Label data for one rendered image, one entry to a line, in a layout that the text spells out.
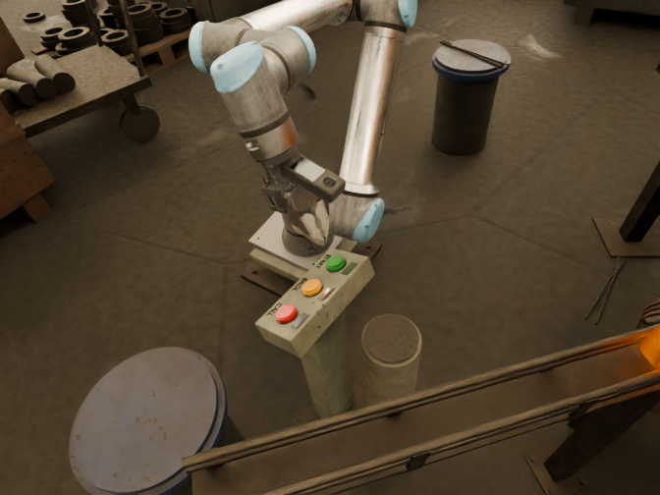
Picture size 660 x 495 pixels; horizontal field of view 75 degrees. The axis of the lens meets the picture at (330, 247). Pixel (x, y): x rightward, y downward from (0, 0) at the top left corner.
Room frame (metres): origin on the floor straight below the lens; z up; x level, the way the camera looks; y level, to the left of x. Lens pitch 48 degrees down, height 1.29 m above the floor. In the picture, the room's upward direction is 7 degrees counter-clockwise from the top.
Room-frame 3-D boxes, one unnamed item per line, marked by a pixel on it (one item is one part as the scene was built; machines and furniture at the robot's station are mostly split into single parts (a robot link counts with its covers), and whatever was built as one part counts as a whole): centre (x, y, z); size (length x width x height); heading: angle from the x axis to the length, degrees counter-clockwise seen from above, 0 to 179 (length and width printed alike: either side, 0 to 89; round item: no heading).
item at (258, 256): (1.11, 0.07, 0.10); 0.32 x 0.32 x 0.04; 52
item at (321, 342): (0.52, 0.04, 0.31); 0.24 x 0.16 x 0.62; 136
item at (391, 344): (0.44, -0.10, 0.26); 0.12 x 0.12 x 0.52
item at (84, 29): (3.35, 1.20, 0.22); 1.20 x 0.81 x 0.44; 131
